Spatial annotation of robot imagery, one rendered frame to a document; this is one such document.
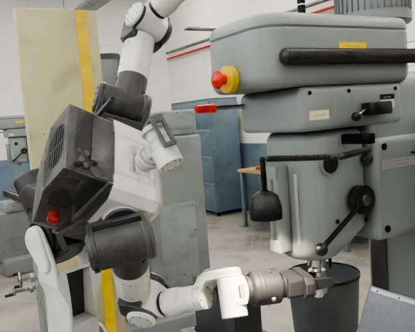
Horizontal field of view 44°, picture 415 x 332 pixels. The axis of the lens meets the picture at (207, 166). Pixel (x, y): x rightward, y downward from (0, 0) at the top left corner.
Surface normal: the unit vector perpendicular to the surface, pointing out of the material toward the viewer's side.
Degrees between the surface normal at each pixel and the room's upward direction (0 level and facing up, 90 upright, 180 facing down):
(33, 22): 90
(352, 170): 90
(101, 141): 59
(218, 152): 90
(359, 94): 90
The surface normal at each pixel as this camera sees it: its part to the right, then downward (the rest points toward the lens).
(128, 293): -0.16, 0.75
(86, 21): 0.51, 0.04
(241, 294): 0.18, -0.30
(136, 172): 0.63, -0.52
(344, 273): -0.80, 0.05
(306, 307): -0.63, 0.18
